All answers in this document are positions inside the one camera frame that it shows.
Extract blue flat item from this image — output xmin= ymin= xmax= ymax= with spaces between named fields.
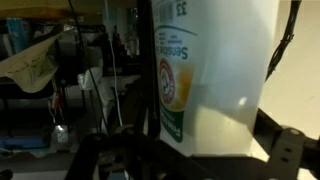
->
xmin=0 ymin=134 xmax=51 ymax=150

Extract beige cloth on rack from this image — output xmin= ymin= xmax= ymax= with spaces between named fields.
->
xmin=0 ymin=33 xmax=64 ymax=94

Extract thin white hanging cord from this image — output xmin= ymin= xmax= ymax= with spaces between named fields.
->
xmin=104 ymin=0 xmax=122 ymax=118

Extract small white detergent bottle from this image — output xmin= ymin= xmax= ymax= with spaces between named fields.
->
xmin=151 ymin=0 xmax=280 ymax=158

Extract black wall cables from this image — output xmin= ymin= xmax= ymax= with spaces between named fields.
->
xmin=264 ymin=0 xmax=303 ymax=82

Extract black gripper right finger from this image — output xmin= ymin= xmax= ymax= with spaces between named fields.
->
xmin=253 ymin=108 xmax=320 ymax=180

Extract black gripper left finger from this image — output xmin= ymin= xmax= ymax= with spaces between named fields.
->
xmin=64 ymin=0 xmax=214 ymax=180

